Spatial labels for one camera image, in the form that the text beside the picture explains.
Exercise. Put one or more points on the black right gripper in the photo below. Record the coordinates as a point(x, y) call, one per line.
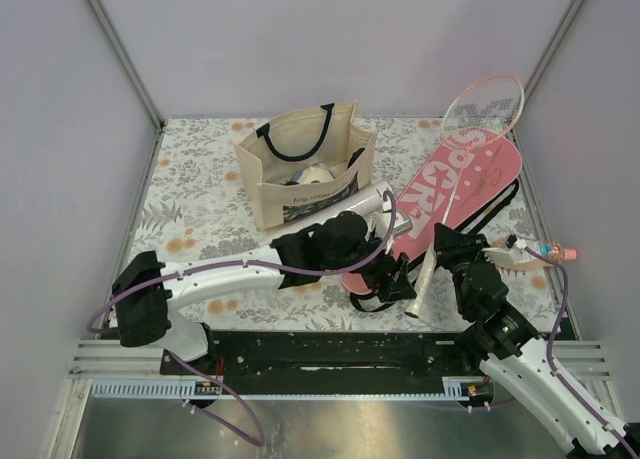
point(446, 239)

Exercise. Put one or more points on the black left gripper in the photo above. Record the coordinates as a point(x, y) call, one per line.
point(400, 288)

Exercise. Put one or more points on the pink racket cover bag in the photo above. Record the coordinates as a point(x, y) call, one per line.
point(489, 183)

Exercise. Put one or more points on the white shuttlecock tube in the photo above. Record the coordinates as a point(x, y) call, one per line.
point(363, 203)

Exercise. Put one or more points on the pink badminton racket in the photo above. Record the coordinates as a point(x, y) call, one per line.
point(484, 112)

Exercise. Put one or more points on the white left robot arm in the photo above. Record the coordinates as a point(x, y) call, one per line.
point(151, 294)

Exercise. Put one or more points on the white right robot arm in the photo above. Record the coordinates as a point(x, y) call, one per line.
point(506, 347)

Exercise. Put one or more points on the clear bottle pink cap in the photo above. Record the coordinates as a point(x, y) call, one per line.
point(539, 254)

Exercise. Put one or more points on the white tape roll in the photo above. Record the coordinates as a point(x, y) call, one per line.
point(314, 174)

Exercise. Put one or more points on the beige canvas tote bag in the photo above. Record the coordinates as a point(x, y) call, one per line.
point(272, 157)

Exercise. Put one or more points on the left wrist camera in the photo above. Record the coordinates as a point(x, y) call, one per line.
point(384, 218)

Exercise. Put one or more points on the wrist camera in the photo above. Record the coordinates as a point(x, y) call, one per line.
point(512, 252)
point(384, 218)

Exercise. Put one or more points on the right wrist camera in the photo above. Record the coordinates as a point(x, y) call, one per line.
point(512, 252)

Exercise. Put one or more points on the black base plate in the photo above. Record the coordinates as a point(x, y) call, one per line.
point(329, 363)

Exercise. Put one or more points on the white slotted cable duct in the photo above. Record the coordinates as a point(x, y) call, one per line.
point(182, 389)

